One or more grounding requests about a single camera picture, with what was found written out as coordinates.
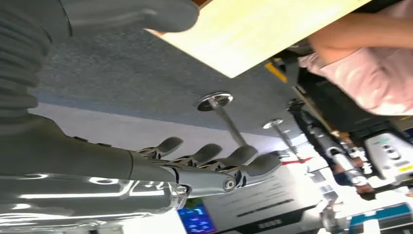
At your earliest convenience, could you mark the person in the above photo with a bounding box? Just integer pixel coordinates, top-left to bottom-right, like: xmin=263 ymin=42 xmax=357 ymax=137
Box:
xmin=298 ymin=0 xmax=413 ymax=117

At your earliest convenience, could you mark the ribbed grey right arm sleeve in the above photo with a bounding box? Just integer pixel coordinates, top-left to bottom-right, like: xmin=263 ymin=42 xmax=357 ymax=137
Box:
xmin=0 ymin=0 xmax=56 ymax=130

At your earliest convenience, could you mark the blue display screen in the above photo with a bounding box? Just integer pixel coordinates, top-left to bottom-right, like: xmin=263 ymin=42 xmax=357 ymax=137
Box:
xmin=177 ymin=202 xmax=217 ymax=234

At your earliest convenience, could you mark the white sign board with text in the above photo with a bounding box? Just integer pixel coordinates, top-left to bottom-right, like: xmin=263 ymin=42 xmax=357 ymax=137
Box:
xmin=203 ymin=168 xmax=323 ymax=233

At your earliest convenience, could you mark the red barrier belt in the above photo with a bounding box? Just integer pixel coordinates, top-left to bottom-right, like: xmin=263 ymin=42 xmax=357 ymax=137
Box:
xmin=281 ymin=156 xmax=314 ymax=166

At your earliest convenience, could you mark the white background robot body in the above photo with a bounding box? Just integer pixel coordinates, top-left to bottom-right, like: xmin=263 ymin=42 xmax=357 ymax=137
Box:
xmin=364 ymin=132 xmax=413 ymax=185

